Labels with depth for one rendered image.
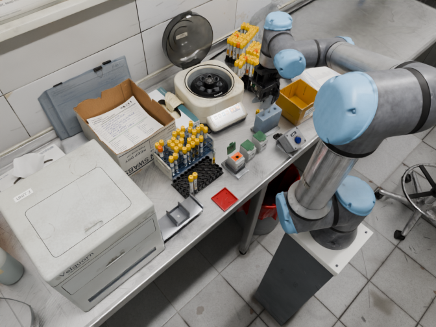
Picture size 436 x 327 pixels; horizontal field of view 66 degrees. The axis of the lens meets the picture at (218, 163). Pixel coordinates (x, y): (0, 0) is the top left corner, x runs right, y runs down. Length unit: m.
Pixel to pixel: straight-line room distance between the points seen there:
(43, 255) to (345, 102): 0.67
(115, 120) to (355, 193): 0.87
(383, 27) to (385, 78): 1.54
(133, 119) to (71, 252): 0.66
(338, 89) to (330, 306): 1.60
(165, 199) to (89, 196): 0.37
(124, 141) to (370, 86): 0.89
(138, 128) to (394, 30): 1.48
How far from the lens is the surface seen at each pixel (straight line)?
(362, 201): 0.97
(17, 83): 1.26
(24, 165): 1.26
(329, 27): 2.02
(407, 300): 2.24
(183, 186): 1.16
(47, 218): 0.87
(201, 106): 1.28
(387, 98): 0.59
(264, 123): 1.29
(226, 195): 1.17
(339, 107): 0.58
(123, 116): 1.34
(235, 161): 1.16
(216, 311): 1.93
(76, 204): 0.87
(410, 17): 2.31
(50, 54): 1.25
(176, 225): 1.07
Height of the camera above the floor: 1.89
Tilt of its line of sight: 55 degrees down
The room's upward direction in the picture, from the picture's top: 4 degrees clockwise
